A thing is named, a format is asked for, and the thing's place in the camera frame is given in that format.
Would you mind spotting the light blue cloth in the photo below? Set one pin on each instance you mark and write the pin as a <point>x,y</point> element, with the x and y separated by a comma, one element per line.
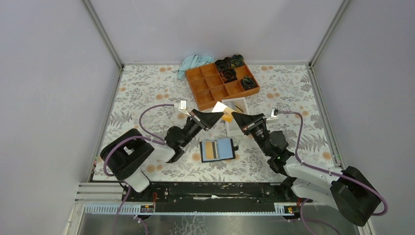
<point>193,61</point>

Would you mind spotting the floral patterned table mat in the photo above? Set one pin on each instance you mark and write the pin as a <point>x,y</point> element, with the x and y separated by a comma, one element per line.
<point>145,101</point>

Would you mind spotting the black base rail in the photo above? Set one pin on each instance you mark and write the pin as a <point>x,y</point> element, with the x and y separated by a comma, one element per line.
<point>213,197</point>

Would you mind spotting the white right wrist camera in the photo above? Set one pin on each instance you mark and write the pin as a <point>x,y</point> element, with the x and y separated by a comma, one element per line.
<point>274,115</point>

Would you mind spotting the black leather card holder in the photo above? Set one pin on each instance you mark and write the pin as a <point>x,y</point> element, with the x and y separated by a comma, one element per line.
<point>225,149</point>

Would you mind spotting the orange compartment tray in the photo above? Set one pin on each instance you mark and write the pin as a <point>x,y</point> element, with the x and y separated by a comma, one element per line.
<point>208,88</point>

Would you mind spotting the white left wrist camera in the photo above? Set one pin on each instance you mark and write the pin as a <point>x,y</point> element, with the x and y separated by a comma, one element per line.
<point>182,107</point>

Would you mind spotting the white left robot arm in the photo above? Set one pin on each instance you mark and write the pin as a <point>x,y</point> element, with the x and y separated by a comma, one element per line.
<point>123,157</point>

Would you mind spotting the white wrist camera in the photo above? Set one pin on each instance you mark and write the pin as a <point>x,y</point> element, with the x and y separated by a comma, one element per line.
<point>182,107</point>
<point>274,115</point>

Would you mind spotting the gold VIP card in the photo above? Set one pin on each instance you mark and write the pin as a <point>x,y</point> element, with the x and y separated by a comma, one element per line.
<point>211,151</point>

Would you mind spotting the dark rolled sock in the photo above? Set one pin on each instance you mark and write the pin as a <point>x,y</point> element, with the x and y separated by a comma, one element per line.
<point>237,60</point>
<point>228,75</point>
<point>223,64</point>
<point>248,83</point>

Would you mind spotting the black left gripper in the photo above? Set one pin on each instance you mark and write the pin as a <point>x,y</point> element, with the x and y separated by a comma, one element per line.
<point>205,119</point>

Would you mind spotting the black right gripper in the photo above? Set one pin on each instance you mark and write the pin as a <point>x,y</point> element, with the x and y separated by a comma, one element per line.
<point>247,122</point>

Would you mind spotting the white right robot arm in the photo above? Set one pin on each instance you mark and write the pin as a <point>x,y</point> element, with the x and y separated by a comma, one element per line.
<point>347,191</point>

